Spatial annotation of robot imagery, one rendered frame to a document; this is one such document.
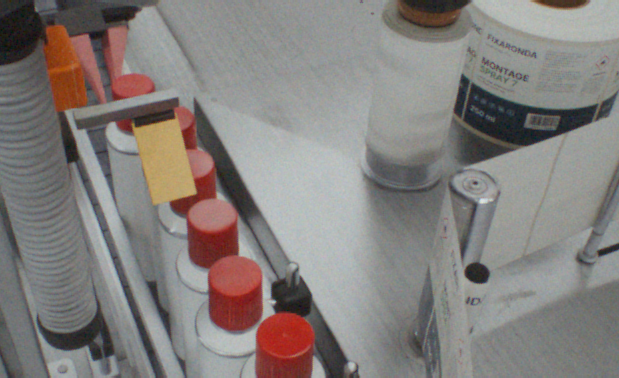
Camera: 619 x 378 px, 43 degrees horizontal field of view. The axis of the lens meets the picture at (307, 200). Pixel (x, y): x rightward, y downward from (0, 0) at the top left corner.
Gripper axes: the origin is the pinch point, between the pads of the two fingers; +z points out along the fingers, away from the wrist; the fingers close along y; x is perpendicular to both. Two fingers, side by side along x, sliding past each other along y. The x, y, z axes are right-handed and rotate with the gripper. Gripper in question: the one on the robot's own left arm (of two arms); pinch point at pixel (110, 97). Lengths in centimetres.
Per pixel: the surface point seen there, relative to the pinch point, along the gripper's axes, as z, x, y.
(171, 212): 10.0, -30.2, -2.5
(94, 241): 13.2, -7.3, -6.2
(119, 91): 0.8, -24.8, -2.9
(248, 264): 13.2, -40.0, -0.6
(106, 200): 9.1, -15.6, -4.9
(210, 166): 7.5, -32.9, 0.4
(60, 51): -1.3, -39.7, -7.8
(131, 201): 9.4, -19.6, -3.5
